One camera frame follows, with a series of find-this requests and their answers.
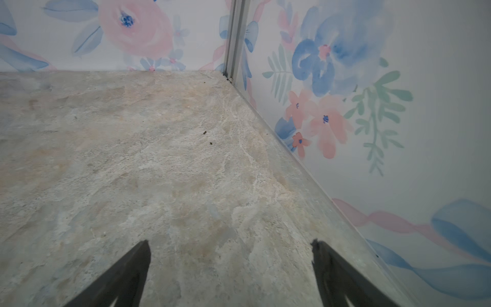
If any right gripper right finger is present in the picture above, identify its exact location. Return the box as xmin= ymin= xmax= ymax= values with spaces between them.
xmin=311 ymin=239 xmax=398 ymax=307

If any aluminium corner post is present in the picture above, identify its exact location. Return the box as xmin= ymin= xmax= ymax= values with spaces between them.
xmin=222 ymin=0 xmax=251 ymax=84

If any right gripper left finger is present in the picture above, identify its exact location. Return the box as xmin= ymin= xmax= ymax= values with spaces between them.
xmin=65 ymin=240 xmax=151 ymax=307

